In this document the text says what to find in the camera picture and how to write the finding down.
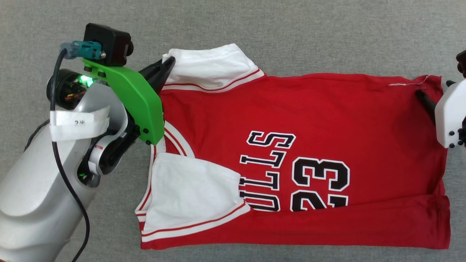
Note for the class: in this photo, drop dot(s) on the teal left camera connector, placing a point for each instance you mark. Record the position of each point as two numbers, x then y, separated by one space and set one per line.
85 50

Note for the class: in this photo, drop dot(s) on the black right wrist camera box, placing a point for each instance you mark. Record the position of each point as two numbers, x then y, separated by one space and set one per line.
462 63

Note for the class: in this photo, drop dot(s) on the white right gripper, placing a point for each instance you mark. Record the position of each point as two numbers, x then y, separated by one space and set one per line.
451 112

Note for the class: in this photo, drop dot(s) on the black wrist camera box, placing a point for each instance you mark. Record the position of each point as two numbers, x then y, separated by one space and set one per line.
462 63
107 43

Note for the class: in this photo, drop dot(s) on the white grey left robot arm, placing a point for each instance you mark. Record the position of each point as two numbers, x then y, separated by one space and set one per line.
32 189

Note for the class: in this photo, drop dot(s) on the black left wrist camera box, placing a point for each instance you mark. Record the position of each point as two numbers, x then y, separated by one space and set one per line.
107 43

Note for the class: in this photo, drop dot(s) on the white paper label strip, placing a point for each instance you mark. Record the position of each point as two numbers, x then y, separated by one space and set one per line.
76 123

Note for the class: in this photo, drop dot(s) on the red basketball jersey white sleeves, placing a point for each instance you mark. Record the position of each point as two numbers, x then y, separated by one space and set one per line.
327 109

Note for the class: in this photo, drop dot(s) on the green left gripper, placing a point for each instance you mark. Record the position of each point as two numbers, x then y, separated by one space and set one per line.
142 105

